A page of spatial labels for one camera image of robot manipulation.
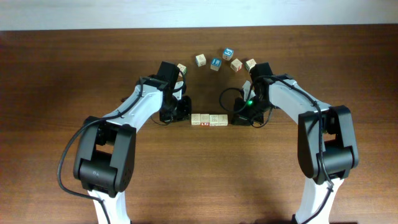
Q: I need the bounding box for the wooden block blue H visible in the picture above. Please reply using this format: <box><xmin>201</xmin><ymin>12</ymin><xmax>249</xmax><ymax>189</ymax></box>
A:
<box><xmin>200</xmin><ymin>114</ymin><xmax>210</xmax><ymax>126</ymax></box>

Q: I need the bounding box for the blue L wooden block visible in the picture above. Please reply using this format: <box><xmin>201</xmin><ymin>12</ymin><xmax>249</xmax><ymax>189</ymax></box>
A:
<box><xmin>210</xmin><ymin>58</ymin><xmax>222</xmax><ymax>71</ymax></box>

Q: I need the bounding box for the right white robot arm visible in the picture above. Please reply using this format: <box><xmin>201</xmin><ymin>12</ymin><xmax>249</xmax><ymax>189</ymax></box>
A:
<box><xmin>234</xmin><ymin>74</ymin><xmax>359</xmax><ymax>223</ymax></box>

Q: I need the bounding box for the wooden block red letter side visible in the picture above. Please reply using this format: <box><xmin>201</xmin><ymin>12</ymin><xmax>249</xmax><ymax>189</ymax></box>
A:
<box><xmin>191</xmin><ymin>113</ymin><xmax>201</xmax><ymax>126</ymax></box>

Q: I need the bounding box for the wooden block pineapple K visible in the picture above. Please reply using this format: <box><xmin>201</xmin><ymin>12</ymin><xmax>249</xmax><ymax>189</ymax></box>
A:
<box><xmin>209</xmin><ymin>114</ymin><xmax>219</xmax><ymax>126</ymax></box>

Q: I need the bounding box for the wooden block red edge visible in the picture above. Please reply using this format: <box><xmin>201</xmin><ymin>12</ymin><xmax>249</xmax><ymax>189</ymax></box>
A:
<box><xmin>230</xmin><ymin>58</ymin><xmax>243</xmax><ymax>72</ymax></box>

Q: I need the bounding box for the wooden block green edge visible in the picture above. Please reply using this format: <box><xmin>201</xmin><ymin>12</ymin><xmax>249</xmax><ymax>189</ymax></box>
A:
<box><xmin>244</xmin><ymin>58</ymin><xmax>257</xmax><ymax>72</ymax></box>

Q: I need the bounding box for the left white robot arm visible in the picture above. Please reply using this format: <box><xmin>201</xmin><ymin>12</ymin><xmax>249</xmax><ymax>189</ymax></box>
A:
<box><xmin>73</xmin><ymin>76</ymin><xmax>191</xmax><ymax>223</ymax></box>

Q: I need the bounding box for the wooden block green side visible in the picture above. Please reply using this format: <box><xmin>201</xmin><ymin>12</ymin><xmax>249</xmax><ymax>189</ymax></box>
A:
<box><xmin>177</xmin><ymin>63</ymin><xmax>187</xmax><ymax>77</ymax></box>

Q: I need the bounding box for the wooden block red trim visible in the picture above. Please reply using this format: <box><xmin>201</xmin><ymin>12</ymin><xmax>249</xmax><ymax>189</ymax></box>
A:
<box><xmin>218</xmin><ymin>114</ymin><xmax>228</xmax><ymax>126</ymax></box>

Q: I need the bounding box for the plain wooden block top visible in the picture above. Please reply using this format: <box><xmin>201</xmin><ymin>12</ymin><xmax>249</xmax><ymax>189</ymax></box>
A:
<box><xmin>195</xmin><ymin>54</ymin><xmax>206</xmax><ymax>67</ymax></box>

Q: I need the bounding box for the blue S wooden block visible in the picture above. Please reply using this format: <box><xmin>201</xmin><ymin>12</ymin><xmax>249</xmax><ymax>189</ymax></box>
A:
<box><xmin>222</xmin><ymin>48</ymin><xmax>234</xmax><ymax>61</ymax></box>

